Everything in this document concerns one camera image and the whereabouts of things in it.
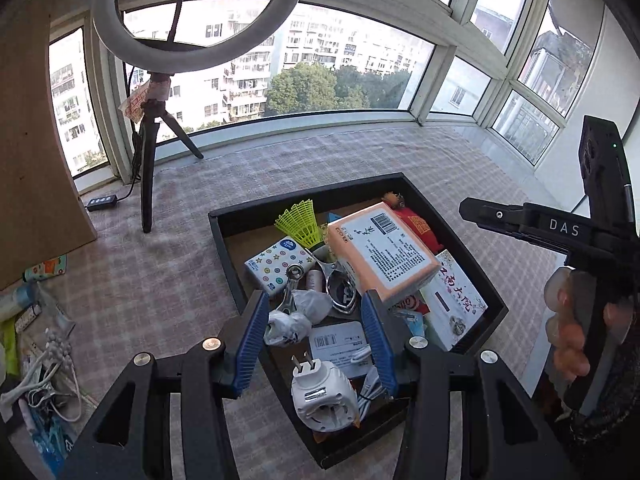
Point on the wooden board panel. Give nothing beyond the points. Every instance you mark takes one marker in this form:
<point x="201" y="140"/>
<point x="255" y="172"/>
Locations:
<point x="41" y="213"/>

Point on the teal fruit hand cream tube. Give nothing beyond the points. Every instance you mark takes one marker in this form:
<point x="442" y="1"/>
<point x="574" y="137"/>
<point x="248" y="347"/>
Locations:
<point x="42" y="271"/>

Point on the person's right hand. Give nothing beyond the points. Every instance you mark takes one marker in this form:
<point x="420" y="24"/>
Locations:
<point x="567" y="293"/>

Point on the red pouch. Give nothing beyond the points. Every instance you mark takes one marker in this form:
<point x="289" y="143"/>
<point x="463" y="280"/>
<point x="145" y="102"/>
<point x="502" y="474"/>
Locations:
<point x="416" y="223"/>

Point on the pink plaid tablecloth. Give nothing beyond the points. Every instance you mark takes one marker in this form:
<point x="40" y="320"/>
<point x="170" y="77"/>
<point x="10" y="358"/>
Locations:
<point x="164" y="291"/>

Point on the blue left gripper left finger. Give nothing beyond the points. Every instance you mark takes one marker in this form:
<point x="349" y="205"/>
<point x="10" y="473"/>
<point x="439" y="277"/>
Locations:
<point x="253" y="323"/>

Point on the white floral box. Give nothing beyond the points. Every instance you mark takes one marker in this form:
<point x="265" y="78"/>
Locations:
<point x="454" y="304"/>

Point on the orange white box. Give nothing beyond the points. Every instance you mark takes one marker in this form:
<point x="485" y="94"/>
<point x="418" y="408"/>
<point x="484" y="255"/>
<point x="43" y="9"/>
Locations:
<point x="379" y="252"/>

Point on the black tripod stand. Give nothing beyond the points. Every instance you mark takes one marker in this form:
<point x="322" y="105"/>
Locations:
<point x="147" y="108"/>

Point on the white power adapter plug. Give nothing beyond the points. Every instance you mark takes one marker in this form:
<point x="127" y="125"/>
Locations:
<point x="324" y="399"/>

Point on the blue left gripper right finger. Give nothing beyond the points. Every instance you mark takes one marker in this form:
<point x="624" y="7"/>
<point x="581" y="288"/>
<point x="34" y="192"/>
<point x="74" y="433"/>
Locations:
<point x="382" y="352"/>

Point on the grey bubble toy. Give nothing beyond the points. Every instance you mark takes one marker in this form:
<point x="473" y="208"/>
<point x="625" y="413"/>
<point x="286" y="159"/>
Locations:
<point x="59" y="352"/>

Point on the white card packet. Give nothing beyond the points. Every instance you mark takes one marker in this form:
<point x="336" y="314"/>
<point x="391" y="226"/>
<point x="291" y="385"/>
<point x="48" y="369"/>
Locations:
<point x="344" y="345"/>

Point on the star patterned tissue pack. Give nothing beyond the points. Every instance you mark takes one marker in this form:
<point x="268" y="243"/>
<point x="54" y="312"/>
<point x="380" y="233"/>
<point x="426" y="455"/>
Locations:
<point x="268" y="268"/>

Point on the crumpled white wrapper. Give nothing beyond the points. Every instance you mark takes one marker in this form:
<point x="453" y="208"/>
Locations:
<point x="292" y="325"/>

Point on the green shuttlecock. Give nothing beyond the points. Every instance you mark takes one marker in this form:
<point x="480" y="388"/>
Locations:
<point x="300" y="223"/>

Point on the black storage tray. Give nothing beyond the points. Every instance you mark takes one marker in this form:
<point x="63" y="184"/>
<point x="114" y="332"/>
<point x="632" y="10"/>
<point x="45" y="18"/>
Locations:
<point x="248" y="227"/>

